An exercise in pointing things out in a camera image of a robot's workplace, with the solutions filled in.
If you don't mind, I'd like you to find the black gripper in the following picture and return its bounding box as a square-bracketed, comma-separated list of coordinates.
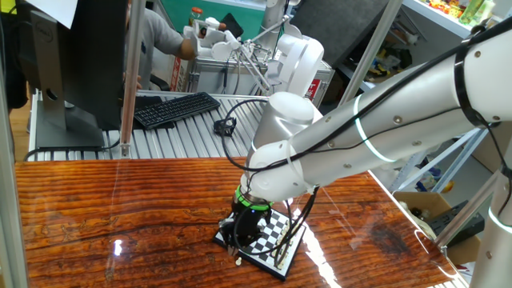
[218, 202, 273, 257]

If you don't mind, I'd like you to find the bare person forearm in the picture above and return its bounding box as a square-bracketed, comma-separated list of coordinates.
[175, 36, 198, 62]

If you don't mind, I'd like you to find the black white chessboard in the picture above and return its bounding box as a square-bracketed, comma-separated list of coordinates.
[212, 207, 307, 282]

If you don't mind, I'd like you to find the small black clip object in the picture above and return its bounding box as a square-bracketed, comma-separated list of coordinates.
[212, 116, 238, 138]

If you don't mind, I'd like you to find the black keyboard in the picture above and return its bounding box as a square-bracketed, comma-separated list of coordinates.
[133, 91, 222, 130]

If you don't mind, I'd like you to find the white foam packaging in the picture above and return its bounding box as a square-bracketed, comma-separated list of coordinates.
[370, 167, 401, 189]

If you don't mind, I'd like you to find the silver aluminium flight case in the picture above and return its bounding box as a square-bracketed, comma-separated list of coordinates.
[186, 55, 335, 109]

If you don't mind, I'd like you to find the red white printed box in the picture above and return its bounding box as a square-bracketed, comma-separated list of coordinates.
[170, 58, 188, 93]

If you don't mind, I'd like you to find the white haptic control device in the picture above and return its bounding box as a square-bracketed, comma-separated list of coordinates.
[182, 15, 326, 98]

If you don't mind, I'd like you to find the blue plastic bag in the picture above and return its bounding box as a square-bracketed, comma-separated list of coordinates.
[415, 166, 443, 193]

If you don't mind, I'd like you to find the black tablet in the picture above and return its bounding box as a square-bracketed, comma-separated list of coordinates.
[218, 12, 245, 39]

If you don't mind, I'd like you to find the person in grey shirt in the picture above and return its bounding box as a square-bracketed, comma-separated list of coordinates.
[135, 0, 185, 91]

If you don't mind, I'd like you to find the brown cardboard box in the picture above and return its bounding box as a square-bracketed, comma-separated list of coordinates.
[394, 190, 481, 288]

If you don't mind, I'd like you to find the silver background robot column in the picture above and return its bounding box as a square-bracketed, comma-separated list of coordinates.
[262, 0, 290, 41]

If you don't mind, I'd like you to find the black monitor with stand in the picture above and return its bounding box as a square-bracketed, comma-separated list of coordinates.
[15, 0, 129, 151]

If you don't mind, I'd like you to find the white red paper packet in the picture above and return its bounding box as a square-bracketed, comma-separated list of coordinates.
[458, 260, 478, 283]

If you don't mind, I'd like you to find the black plastic device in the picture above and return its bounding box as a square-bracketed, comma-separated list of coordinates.
[427, 199, 486, 247]

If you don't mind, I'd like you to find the dark grey foam panel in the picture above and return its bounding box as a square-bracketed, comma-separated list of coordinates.
[290, 0, 392, 68]

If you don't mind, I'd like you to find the white metal shelf rack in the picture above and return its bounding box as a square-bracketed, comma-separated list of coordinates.
[335, 0, 512, 193]

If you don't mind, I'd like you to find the colourful toy pile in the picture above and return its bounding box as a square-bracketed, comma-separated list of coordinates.
[426, 0, 461, 19]

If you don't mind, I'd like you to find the green plastic bottle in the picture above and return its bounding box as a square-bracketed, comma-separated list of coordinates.
[458, 0, 486, 25]

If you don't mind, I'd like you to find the pale green bottle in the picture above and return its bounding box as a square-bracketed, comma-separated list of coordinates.
[471, 0, 496, 28]

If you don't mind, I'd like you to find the black monitor cable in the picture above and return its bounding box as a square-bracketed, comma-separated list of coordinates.
[23, 135, 122, 162]

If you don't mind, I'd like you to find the aluminium frame post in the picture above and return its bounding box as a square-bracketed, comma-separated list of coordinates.
[118, 0, 147, 159]
[338, 0, 405, 107]
[434, 167, 501, 252]
[0, 67, 30, 288]

